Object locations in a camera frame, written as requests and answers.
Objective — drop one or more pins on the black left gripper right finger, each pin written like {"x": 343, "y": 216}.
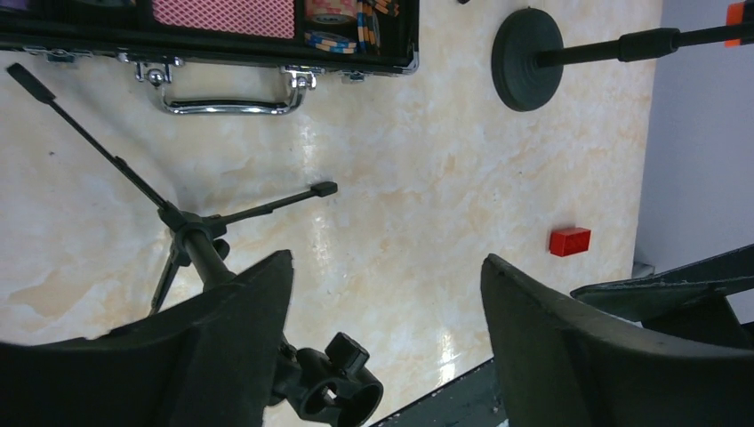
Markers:
{"x": 561, "y": 362}

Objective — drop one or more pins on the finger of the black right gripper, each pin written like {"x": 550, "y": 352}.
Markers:
{"x": 689, "y": 302}

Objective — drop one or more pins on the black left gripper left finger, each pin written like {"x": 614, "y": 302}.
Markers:
{"x": 208, "y": 361}

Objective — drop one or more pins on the black microphone orange end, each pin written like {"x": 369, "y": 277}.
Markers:
{"x": 739, "y": 13}

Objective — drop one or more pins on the round base clamp stand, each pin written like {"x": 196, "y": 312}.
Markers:
{"x": 528, "y": 54}

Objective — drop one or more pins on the small black tripod stand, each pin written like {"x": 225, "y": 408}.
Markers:
{"x": 331, "y": 386}

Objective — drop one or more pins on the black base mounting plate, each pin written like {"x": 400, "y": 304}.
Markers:
{"x": 472, "y": 399}

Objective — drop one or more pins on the red lego brick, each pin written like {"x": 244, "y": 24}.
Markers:
{"x": 569, "y": 241}

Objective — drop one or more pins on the pink playing card deck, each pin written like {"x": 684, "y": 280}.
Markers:
{"x": 275, "y": 19}

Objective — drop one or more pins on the black poker chip case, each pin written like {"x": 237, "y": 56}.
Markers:
{"x": 383, "y": 40}

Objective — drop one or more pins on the pink poker chip stack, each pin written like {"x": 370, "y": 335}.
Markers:
{"x": 330, "y": 12}

